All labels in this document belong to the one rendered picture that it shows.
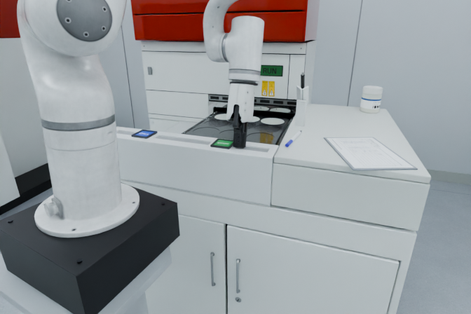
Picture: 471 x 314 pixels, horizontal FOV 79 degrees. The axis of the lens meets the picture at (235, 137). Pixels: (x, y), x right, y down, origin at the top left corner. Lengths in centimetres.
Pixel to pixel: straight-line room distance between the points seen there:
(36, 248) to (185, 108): 106
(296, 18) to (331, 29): 154
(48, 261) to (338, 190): 60
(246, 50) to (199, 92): 74
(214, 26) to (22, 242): 61
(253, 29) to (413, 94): 228
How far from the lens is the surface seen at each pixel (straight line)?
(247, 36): 74
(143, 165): 91
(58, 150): 57
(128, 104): 366
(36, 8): 49
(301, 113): 96
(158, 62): 153
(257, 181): 76
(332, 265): 87
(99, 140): 55
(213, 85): 140
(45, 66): 60
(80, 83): 55
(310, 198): 76
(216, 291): 107
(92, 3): 48
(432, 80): 289
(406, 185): 75
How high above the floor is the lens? 125
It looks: 20 degrees down
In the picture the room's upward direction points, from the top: straight up
